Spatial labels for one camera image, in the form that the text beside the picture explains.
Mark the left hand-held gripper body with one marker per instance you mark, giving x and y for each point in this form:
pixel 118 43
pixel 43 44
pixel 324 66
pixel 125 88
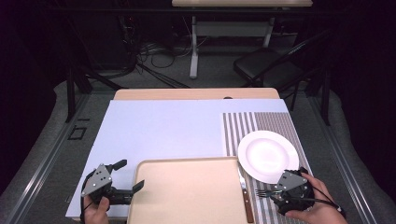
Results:
pixel 98 183

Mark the white ceramic plate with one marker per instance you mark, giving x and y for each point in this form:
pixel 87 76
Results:
pixel 264 154

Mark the black folding chair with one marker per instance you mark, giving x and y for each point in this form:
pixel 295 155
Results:
pixel 258 63

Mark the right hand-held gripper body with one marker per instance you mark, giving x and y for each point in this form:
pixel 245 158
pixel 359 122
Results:
pixel 292 193

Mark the beige plastic tray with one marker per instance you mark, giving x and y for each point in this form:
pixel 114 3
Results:
pixel 186 193

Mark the person's left hand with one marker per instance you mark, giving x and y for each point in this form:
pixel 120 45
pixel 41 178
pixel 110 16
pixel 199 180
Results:
pixel 96 213

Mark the black floor outlet frame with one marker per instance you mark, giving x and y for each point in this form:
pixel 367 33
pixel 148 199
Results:
pixel 69 133

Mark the white-framed desk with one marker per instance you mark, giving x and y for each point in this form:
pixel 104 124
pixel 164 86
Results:
pixel 230 28

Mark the striped grey placemat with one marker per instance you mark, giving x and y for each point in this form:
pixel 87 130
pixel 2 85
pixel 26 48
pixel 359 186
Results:
pixel 274 121

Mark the black metal stand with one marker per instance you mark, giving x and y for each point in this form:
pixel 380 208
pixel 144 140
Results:
pixel 70 93
pixel 325 93

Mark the white table sheet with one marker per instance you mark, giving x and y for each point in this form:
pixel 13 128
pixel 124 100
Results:
pixel 155 130

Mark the metal floor rail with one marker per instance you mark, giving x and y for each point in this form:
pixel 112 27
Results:
pixel 43 169
pixel 351 180

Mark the person's right hand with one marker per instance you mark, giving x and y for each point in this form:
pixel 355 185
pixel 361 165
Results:
pixel 320 211

